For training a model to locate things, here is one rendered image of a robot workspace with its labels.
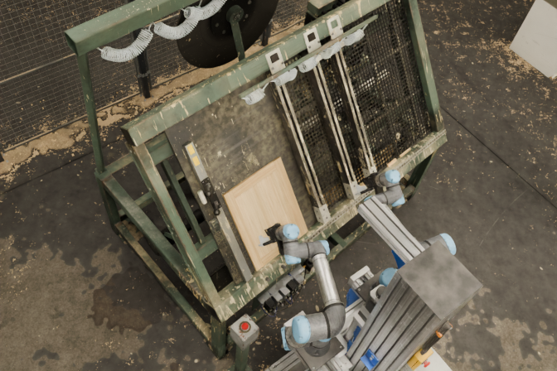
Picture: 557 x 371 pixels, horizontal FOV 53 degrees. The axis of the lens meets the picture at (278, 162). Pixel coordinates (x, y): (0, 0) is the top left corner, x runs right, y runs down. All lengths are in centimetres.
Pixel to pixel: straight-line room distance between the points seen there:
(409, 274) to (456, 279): 19
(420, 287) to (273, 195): 136
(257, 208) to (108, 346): 160
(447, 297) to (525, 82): 444
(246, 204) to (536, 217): 296
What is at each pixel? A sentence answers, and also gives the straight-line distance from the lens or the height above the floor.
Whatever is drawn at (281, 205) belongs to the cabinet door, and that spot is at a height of 112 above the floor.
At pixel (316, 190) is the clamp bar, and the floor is 111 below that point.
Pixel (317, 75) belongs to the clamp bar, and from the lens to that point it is 336.
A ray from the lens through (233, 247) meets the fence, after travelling 326.
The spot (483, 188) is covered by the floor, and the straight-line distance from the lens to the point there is 535.
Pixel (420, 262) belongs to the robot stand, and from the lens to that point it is 233.
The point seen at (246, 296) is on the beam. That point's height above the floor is 85.
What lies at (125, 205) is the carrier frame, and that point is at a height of 79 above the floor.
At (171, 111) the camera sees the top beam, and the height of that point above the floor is 189.
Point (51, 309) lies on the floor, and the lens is 448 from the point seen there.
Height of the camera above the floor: 401
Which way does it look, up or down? 54 degrees down
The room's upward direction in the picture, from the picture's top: 8 degrees clockwise
